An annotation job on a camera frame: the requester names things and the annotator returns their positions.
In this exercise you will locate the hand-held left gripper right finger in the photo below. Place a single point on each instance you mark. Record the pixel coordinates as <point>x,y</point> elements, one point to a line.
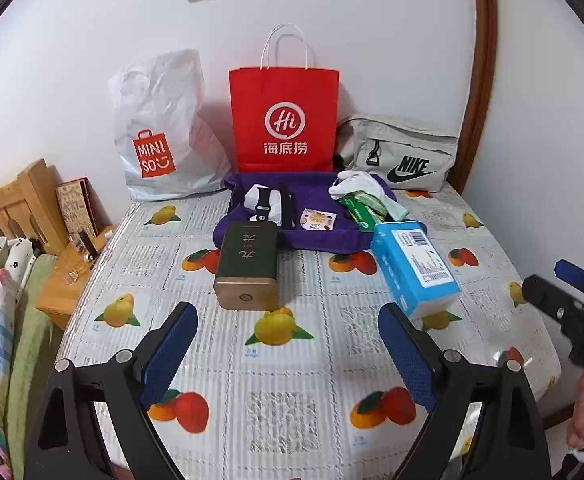
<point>407,360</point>

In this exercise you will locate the brown wooden door frame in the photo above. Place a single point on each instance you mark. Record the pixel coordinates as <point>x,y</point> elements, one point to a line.
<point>482,60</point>

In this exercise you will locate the person's right hand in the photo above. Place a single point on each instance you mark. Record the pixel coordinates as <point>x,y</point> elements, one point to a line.
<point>582,410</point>

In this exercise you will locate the dark green packet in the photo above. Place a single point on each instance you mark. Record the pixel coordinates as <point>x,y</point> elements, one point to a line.
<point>359,212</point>

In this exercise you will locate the red paper bag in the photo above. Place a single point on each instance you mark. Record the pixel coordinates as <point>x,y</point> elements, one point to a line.
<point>282,90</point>

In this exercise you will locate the white floral pillow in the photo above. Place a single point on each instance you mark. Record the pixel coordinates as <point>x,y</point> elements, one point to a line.
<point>6,255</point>

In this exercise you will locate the light green packet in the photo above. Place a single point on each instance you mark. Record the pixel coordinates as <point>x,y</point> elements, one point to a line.
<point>374,203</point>

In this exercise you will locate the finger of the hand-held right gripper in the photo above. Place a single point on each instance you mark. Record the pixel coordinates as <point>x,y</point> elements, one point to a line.
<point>572,271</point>
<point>547,295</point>

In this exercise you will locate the white tissue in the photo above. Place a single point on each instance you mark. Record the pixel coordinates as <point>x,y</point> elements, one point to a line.
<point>252,195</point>

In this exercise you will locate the dark green tin box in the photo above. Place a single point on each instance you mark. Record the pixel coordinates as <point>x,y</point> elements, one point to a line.
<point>244,255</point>

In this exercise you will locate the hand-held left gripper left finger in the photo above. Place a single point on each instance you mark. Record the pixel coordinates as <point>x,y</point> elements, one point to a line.
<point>169,355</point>

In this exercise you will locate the purple towel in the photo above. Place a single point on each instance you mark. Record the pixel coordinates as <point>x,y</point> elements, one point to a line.
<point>312,192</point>

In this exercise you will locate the white glove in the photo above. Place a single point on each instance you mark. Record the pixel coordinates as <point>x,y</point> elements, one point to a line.
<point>357,180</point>

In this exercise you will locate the blue tissue pack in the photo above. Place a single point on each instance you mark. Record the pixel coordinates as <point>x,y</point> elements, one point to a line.
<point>397,275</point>

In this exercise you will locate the wooden nightstand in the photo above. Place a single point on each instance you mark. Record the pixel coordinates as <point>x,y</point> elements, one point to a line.
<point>56,295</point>

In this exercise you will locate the grey waist bag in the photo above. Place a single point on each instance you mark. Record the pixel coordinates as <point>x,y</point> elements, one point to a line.
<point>412,140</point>

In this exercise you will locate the wooden headboard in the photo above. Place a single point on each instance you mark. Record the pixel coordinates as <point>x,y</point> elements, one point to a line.
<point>26,195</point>

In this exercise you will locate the white plastic shopping bag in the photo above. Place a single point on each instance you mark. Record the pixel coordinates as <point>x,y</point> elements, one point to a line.
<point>161,100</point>

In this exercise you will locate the fruit print tablecloth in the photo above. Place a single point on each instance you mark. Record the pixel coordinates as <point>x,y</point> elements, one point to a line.
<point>282,410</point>

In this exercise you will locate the small glass jar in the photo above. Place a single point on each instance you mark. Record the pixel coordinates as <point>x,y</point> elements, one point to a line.
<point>71,274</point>

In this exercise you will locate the small patterned sachet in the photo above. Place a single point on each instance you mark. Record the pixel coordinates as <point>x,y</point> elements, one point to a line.
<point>317,220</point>

